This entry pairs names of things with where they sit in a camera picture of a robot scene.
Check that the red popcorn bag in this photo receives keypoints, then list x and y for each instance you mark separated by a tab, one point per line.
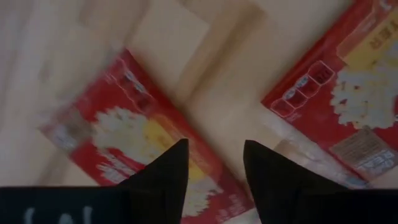
311	118
118	133

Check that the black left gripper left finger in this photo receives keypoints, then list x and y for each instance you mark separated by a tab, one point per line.
155	193

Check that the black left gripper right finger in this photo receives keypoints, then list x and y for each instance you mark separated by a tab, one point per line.
280	193

